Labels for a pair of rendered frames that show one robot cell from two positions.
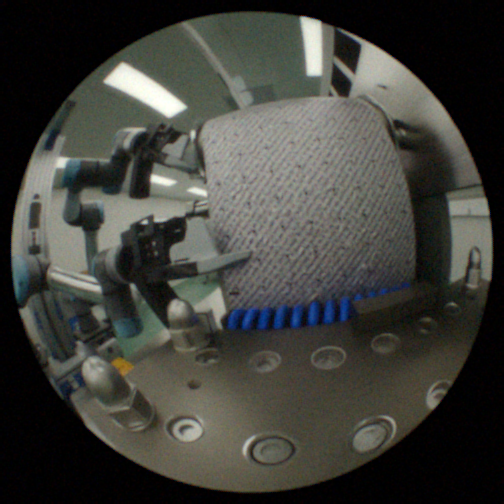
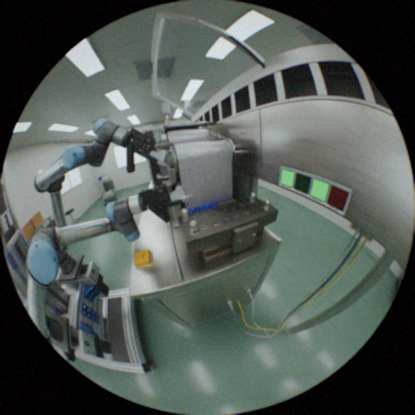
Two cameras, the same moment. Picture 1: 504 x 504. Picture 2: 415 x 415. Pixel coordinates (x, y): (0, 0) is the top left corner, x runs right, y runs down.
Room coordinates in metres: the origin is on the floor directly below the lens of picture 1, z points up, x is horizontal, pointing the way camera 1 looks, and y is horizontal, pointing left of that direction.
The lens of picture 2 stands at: (-0.25, 0.22, 1.28)
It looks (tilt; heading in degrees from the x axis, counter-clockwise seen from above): 28 degrees down; 326
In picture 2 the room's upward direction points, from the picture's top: 5 degrees counter-clockwise
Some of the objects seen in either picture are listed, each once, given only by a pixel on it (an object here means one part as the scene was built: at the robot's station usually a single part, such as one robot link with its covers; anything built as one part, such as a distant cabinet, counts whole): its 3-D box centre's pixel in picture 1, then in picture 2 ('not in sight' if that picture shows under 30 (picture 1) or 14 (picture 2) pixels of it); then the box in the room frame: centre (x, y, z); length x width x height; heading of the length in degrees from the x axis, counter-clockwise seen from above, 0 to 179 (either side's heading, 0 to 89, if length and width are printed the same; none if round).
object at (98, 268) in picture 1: (110, 268); (120, 209); (0.26, 0.30, 1.11); 0.11 x 0.08 x 0.09; 74
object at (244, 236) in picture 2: not in sight; (245, 238); (-0.06, -0.07, 0.96); 0.10 x 0.03 x 0.11; 74
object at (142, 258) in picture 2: (118, 373); (142, 258); (0.16, 0.29, 0.91); 0.07 x 0.07 x 0.02; 74
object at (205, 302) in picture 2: not in sight; (182, 215); (1.14, -0.28, 0.43); 2.52 x 0.64 x 0.86; 164
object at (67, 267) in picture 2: (86, 320); (65, 261); (0.46, 0.90, 0.87); 0.15 x 0.15 x 0.10
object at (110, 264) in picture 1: (127, 262); (137, 204); (0.25, 0.22, 1.11); 0.08 x 0.05 x 0.08; 164
